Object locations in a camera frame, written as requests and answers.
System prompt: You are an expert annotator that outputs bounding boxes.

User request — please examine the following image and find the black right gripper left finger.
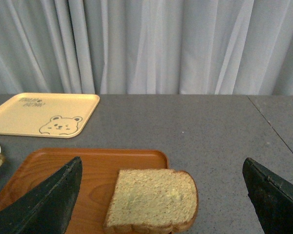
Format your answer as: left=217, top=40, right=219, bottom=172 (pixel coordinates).
left=0, top=156, right=83, bottom=234

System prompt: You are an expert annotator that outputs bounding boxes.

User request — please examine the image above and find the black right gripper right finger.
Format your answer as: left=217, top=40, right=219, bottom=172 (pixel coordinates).
left=242, top=157, right=293, bottom=234

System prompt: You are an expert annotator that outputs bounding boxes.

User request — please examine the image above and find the brown wooden tray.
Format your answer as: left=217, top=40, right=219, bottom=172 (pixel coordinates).
left=0, top=148, right=169, bottom=234

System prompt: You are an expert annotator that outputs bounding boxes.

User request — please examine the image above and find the yellow bear tray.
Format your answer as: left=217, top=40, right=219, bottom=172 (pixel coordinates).
left=0, top=93, right=100, bottom=138

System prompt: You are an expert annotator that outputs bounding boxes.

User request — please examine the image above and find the grey curtain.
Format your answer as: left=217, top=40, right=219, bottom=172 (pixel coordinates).
left=0, top=0, right=293, bottom=95

